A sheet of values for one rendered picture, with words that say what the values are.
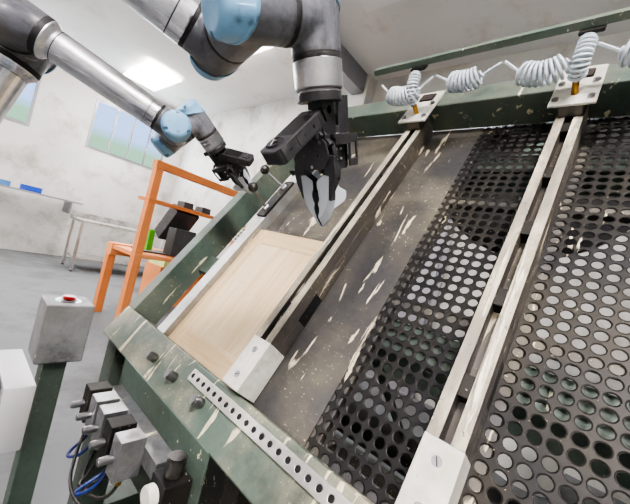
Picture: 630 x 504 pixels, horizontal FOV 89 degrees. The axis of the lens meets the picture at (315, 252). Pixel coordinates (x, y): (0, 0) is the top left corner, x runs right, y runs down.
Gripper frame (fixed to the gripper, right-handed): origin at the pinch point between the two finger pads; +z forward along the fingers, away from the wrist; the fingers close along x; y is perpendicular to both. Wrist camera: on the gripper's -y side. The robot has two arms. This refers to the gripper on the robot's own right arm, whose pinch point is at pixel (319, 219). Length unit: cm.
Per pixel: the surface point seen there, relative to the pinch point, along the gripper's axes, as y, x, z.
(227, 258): 16, 60, 25
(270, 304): 9.4, 30.3, 30.7
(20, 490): -56, 81, 81
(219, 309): 3, 48, 35
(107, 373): -26, 82, 58
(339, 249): 24.8, 16.1, 16.1
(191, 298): 0, 61, 34
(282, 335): 1.3, 16.3, 31.0
